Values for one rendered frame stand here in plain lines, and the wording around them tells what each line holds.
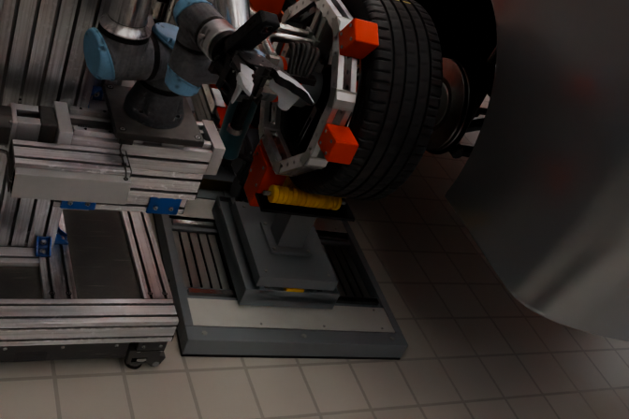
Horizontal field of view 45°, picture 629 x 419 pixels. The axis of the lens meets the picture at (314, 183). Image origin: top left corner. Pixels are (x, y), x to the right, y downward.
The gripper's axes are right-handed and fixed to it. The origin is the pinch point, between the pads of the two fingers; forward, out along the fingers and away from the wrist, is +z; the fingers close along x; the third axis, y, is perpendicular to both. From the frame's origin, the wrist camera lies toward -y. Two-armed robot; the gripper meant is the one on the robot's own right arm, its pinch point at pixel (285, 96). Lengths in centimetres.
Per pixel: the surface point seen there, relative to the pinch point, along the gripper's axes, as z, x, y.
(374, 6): -55, -73, -3
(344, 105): -39, -63, 20
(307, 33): -68, -67, 14
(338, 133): -35, -62, 27
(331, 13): -61, -65, 4
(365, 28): -46, -63, 0
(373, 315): -28, -126, 100
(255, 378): -22, -73, 115
